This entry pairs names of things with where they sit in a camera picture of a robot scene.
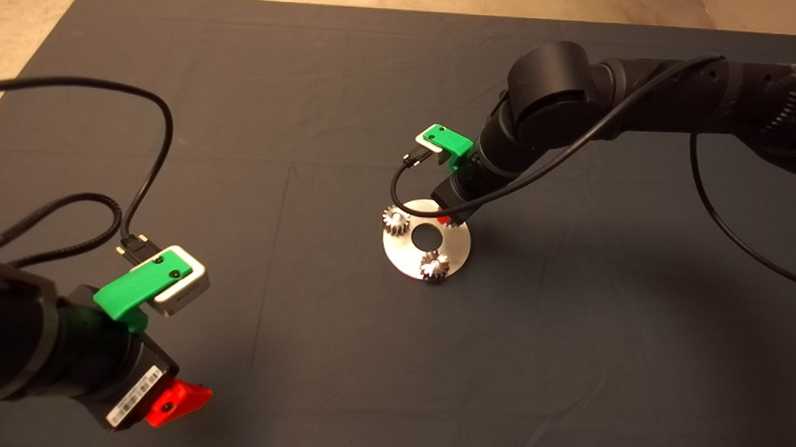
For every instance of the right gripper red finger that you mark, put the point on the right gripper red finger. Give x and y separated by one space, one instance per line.
444 219

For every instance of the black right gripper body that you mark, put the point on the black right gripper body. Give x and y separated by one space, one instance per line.
470 186

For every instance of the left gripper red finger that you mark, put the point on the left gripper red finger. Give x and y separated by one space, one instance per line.
175 402

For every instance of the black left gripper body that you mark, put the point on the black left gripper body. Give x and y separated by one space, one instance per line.
109 365

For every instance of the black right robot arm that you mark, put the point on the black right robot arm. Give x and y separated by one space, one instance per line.
645 93

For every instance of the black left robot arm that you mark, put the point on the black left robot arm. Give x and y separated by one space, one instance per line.
3 334

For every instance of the round metal carrier plate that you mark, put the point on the round metal carrier plate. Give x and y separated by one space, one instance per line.
454 249

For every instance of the dark grey table cloth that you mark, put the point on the dark grey table cloth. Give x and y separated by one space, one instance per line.
391 384

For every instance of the right green camera mount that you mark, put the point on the right green camera mount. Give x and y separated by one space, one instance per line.
452 142

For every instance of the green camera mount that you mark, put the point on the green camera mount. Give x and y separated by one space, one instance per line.
452 142
130 291

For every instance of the right silver camera box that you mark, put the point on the right silver camera box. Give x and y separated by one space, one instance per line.
423 142

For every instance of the silver camera box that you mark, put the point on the silver camera box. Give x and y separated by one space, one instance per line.
187 293
423 142

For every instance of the left green camera mount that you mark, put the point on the left green camera mount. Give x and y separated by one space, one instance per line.
130 291

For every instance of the left silver camera box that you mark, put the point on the left silver camera box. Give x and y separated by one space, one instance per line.
187 293

